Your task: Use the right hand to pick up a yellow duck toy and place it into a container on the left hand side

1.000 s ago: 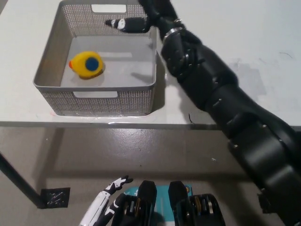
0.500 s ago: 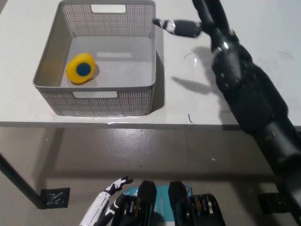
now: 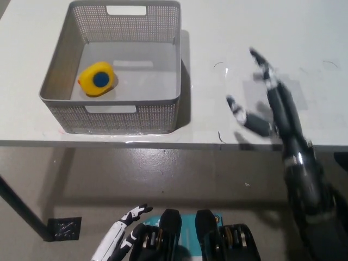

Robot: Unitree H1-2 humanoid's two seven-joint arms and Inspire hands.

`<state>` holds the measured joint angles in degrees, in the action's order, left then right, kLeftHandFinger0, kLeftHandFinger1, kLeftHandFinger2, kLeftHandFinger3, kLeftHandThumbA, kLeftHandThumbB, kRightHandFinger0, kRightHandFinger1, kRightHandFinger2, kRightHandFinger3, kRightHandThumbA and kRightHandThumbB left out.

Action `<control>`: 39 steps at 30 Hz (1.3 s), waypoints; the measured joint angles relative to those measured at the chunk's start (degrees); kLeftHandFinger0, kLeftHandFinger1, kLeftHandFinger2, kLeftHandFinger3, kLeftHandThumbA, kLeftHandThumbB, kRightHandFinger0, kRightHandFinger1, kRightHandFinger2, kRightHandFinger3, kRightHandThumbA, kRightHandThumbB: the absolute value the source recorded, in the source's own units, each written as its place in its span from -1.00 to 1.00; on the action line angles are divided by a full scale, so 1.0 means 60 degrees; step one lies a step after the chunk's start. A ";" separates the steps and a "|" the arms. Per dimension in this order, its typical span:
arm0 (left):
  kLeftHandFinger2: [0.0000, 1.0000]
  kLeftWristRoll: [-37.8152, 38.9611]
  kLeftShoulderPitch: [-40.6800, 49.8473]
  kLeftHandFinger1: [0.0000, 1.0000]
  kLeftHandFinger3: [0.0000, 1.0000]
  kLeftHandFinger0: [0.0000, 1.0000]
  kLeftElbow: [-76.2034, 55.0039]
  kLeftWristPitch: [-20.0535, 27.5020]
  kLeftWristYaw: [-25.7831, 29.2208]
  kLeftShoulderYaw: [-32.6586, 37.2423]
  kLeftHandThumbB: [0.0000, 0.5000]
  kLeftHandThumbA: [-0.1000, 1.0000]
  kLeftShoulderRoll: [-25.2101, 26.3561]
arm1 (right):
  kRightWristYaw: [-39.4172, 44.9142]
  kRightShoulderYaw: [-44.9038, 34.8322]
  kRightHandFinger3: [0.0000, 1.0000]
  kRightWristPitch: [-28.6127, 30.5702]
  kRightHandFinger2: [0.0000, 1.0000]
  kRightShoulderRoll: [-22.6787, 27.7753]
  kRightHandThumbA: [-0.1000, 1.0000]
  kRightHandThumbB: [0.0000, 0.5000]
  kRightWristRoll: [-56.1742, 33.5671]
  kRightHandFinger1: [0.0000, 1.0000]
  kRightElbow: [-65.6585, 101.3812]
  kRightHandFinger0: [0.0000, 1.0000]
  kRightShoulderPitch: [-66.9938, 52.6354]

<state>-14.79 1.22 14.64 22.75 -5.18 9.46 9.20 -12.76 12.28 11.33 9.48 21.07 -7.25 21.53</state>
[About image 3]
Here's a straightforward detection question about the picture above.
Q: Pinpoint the black rounded object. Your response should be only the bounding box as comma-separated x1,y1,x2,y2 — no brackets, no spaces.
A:
333,152,348,173

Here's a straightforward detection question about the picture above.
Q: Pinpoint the black metal table leg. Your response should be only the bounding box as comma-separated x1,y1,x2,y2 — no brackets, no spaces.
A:
0,175,52,242

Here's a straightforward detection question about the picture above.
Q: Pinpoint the yellow duck toy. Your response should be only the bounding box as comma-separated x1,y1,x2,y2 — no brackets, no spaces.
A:
78,61,117,97

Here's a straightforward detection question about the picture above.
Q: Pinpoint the grey perforated plastic basket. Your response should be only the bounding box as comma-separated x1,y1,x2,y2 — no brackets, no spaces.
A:
39,0,182,134

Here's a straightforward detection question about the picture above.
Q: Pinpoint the black floor tape patch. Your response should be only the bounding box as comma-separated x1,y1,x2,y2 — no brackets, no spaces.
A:
47,216,82,241

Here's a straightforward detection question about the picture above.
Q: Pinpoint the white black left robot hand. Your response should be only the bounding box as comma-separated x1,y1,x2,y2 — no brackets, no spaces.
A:
89,203,153,261

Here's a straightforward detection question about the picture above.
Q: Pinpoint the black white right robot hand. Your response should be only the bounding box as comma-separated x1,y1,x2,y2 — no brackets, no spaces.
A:
226,48,313,164

